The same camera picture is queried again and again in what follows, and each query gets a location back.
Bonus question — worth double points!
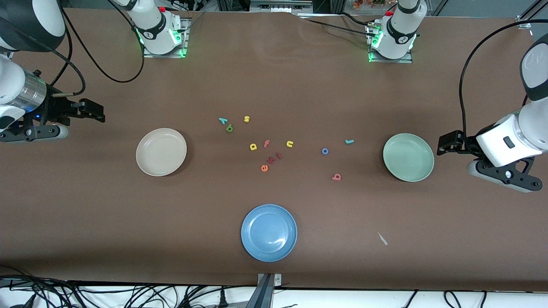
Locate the pale green round plate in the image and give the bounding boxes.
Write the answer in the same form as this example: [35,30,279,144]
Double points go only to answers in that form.
[383,133,435,183]

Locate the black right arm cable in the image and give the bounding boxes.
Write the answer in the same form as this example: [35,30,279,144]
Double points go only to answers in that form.
[43,0,146,97]

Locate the beige brown round plate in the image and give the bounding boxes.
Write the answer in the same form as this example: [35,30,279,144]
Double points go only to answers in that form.
[136,128,188,177]

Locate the grey power strip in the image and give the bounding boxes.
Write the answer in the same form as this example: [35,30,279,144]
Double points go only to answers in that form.
[250,0,314,12]

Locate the aluminium frame rail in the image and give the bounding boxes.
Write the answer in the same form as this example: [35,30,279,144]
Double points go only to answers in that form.
[516,0,548,22]

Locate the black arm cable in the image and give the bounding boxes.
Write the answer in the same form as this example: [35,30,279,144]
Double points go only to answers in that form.
[43,0,146,97]
[459,19,548,133]

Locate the black cable tangle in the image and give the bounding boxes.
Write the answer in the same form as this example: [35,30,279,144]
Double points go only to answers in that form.
[169,0,204,12]

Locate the orange artificial flowers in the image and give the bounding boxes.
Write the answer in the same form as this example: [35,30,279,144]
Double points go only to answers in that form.
[353,0,387,10]

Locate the blue round plate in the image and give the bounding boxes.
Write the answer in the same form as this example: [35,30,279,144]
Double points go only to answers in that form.
[241,204,298,262]

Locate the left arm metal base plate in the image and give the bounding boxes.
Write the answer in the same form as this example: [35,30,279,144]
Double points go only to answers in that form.
[367,21,414,64]

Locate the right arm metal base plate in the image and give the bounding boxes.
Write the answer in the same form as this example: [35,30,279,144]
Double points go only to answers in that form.
[143,17,190,59]

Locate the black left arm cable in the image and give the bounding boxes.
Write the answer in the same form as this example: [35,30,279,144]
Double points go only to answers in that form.
[459,19,548,133]

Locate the black base cable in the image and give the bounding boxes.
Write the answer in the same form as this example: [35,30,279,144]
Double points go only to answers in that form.
[300,18,371,33]
[339,12,379,25]

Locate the aluminium camera post bracket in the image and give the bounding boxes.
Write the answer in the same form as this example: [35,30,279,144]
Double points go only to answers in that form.
[246,273,283,308]

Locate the brown table cover sheet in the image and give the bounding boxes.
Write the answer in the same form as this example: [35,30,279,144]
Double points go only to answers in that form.
[0,8,548,292]

